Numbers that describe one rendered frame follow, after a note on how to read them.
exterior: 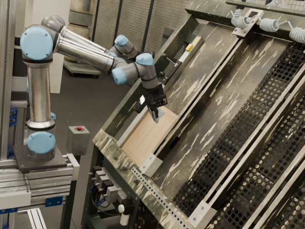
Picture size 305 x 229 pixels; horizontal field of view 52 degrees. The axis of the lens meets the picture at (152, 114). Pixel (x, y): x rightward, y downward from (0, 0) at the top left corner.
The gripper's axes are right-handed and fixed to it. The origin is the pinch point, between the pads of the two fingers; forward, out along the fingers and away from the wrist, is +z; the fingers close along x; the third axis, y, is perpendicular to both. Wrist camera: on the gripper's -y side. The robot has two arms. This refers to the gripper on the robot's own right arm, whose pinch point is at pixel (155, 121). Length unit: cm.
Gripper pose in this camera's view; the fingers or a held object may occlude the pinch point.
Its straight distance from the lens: 157.7
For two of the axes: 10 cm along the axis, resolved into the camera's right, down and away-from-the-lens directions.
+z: 2.0, 8.2, 5.4
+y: 8.4, -4.2, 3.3
